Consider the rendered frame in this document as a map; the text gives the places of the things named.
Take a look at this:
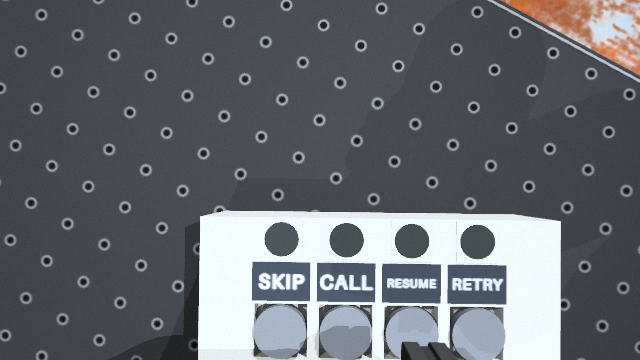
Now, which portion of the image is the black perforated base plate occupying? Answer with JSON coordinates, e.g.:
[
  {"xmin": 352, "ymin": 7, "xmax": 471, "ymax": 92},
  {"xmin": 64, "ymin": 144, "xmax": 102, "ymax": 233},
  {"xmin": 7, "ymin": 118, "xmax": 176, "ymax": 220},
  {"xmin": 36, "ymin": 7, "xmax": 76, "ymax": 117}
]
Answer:
[{"xmin": 0, "ymin": 0, "xmax": 640, "ymax": 360}]

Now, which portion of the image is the white operator panel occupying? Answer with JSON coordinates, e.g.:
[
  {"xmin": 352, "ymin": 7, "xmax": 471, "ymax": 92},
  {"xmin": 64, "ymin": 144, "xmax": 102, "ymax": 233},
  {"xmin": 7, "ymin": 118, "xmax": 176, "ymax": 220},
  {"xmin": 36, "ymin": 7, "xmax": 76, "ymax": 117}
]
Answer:
[{"xmin": 198, "ymin": 211, "xmax": 561, "ymax": 360}]

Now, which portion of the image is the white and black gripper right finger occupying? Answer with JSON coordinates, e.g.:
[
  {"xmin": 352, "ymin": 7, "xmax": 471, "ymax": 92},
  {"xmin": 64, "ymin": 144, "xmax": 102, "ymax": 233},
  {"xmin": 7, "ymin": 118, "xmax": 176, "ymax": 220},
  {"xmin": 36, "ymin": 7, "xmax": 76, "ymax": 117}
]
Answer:
[{"xmin": 424, "ymin": 342, "xmax": 458, "ymax": 360}]

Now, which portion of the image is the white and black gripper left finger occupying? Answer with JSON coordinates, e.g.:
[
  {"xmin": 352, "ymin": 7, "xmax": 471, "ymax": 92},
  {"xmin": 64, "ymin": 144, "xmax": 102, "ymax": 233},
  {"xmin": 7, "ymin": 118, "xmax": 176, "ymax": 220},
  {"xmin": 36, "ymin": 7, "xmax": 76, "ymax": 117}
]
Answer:
[{"xmin": 401, "ymin": 342, "xmax": 432, "ymax": 360}]

